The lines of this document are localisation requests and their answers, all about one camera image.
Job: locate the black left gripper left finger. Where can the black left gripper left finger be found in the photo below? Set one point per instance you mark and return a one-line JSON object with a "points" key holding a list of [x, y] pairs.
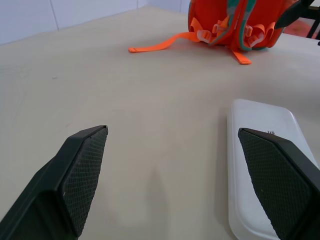
{"points": [[50, 190]]}

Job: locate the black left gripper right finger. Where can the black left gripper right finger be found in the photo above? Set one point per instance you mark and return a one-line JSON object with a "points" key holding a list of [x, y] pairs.
{"points": [[282, 180]]}

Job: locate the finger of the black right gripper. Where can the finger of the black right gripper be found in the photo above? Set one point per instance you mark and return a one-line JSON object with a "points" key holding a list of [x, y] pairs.
{"points": [[291, 15]]}

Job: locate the white rectangular case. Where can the white rectangular case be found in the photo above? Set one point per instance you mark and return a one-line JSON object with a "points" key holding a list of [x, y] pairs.
{"points": [[252, 117]]}

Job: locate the orange backpack with teal trim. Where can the orange backpack with teal trim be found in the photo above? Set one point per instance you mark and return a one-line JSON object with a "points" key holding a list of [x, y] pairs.
{"points": [[207, 15]]}

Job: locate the black metal frame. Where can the black metal frame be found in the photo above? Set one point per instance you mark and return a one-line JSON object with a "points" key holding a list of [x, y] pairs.
{"points": [[314, 22]]}

